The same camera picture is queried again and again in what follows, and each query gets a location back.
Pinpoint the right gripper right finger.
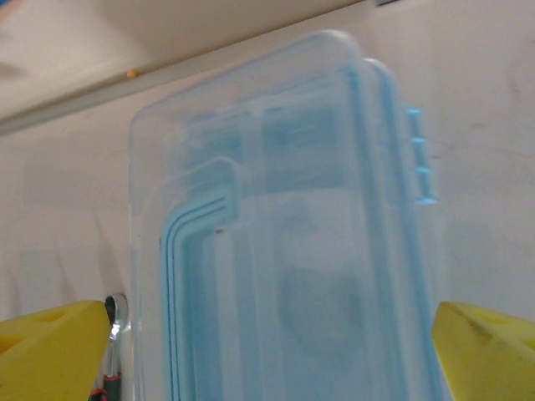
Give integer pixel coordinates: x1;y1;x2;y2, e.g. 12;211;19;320
431;300;535;401

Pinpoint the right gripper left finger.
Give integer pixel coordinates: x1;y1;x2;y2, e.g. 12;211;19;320
0;299;112;401

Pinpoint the ratchet wrench red black handle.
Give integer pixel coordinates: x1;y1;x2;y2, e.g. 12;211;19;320
103;293;130;401

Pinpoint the blue clear plastic tool box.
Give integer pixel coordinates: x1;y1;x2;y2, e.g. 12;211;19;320
127;28;446;401

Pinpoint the thin aluminium table rail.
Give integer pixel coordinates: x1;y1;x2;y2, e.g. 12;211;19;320
0;49;252;137

